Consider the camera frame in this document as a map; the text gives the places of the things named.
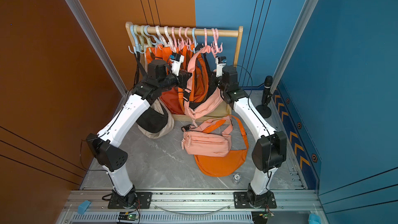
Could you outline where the black crescent sling bag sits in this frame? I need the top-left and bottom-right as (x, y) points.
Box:
(133, 54), (169, 134)

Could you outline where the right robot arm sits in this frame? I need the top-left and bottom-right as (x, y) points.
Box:
(215, 65), (287, 208)

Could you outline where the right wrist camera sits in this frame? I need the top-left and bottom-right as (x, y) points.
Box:
(215, 56), (227, 77)

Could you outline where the beige sling bag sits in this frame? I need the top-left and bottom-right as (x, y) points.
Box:
(136, 49), (175, 140)

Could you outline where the green circuit board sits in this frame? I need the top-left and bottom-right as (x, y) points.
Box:
(118, 212), (141, 224)

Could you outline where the wooden garment rack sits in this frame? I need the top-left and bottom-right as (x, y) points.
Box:
(125, 21), (244, 122)

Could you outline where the blue sponge block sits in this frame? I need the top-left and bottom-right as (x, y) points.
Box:
(77, 200), (91, 215)

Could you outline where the pink rectangular waist bag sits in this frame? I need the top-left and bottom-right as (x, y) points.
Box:
(181, 116), (233, 157)

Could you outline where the orange crescent sling bag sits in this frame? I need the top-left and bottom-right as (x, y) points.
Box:
(194, 115), (249, 177)

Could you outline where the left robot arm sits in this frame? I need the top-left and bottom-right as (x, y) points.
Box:
(86, 60), (193, 208)

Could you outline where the red-orange sling bag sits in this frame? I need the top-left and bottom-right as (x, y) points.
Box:
(160, 88), (184, 115)

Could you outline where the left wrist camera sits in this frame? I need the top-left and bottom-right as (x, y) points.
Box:
(169, 52), (184, 76)

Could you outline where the black microphone on stand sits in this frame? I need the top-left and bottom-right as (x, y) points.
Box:
(256, 75), (273, 119)

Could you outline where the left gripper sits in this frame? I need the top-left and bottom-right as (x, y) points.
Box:
(157, 70), (192, 94)

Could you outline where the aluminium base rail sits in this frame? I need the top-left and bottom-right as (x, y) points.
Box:
(56, 189), (328, 224)

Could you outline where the teal cloth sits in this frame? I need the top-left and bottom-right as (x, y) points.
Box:
(308, 213), (322, 224)

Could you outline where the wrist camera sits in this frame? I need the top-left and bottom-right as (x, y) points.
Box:
(215, 56), (227, 77)
(169, 52), (184, 76)

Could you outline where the pink crescent sling bag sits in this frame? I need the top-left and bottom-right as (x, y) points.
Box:
(179, 45), (222, 121)

